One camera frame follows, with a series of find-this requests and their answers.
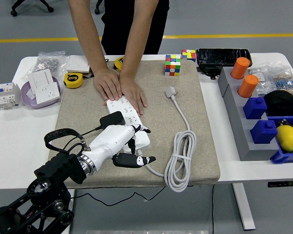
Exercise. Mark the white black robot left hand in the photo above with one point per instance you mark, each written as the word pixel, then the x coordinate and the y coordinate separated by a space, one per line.
pixel 110 141

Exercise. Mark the person's right hand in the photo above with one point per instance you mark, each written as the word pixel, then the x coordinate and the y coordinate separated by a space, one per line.
pixel 108 84

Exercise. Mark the person's left hand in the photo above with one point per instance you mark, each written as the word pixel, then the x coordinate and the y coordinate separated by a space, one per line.
pixel 134 93

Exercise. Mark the white power strip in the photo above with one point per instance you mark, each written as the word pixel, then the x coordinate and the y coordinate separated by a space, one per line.
pixel 127 109

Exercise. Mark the black plug adapter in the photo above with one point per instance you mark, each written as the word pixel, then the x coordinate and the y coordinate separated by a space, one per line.
pixel 112 119

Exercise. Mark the person's right forearm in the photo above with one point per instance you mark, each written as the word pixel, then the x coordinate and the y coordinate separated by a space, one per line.
pixel 88 36

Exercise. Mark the person's left forearm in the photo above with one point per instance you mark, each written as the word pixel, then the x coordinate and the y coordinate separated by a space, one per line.
pixel 136 44

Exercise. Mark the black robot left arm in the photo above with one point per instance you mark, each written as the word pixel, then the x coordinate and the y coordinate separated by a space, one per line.
pixel 58 165

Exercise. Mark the yellow tape measure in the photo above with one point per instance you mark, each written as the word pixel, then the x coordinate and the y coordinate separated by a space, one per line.
pixel 118 64
pixel 73 80

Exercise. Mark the grey-brown mat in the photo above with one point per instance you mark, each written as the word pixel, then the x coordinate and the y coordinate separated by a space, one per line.
pixel 156 73

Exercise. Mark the large Rubik's cube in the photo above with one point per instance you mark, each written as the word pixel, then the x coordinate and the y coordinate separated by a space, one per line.
pixel 172 64

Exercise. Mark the person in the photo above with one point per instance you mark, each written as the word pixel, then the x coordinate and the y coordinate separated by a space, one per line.
pixel 114 24

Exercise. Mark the clear bag of metal screws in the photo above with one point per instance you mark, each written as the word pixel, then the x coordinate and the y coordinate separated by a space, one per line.
pixel 48 62

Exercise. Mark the small Rubik's cube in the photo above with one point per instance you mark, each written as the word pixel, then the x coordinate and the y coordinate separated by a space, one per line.
pixel 188 54

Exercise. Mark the black office chair base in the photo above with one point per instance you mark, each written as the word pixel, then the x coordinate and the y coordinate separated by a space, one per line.
pixel 31 6
pixel 97 9

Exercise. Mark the white paper slip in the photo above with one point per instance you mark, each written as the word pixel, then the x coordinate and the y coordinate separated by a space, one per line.
pixel 30 93

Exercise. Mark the purple bowl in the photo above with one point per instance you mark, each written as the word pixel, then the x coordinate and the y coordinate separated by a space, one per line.
pixel 29 103

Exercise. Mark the black wrapped box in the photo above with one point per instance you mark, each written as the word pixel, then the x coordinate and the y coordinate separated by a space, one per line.
pixel 223 57

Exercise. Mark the white circuit breaker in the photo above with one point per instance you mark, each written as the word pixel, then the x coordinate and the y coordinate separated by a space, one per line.
pixel 6 95

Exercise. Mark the orange cylinder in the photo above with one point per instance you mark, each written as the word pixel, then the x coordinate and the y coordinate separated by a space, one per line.
pixel 239 68
pixel 247 86

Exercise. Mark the grey block holder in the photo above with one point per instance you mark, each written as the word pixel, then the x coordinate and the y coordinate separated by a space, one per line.
pixel 244 126

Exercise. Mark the blue block with knob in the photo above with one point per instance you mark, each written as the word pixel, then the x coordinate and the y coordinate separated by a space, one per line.
pixel 255 108
pixel 263 132

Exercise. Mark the clear bag of small parts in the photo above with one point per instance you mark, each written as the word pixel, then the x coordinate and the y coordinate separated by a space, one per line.
pixel 261 75

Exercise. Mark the black cloth bundle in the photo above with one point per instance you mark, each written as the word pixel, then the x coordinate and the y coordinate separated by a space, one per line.
pixel 283 103

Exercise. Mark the bag of blue-white components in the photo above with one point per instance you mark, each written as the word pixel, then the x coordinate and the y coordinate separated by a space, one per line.
pixel 286 84

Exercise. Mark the yellow lemon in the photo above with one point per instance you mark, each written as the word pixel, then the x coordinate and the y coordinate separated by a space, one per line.
pixel 288 137

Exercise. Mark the blue plastic bin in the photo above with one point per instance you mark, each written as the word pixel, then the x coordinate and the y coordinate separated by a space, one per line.
pixel 285 157

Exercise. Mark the black table control panel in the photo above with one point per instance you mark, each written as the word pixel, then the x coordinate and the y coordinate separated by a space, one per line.
pixel 284 184

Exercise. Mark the white wall switch panel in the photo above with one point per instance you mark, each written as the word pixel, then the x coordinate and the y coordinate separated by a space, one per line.
pixel 78 64

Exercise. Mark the white wall socket panel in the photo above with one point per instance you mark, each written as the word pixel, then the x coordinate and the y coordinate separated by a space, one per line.
pixel 47 93

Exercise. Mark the white blank switch panel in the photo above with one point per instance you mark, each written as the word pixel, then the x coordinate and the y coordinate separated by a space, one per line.
pixel 41 79

